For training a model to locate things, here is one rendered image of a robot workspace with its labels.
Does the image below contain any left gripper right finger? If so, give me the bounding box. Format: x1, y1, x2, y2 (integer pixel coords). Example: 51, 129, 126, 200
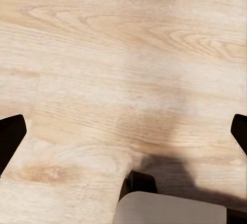
231, 114, 247, 155

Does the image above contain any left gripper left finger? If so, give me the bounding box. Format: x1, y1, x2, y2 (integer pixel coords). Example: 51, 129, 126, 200
0, 114, 27, 176

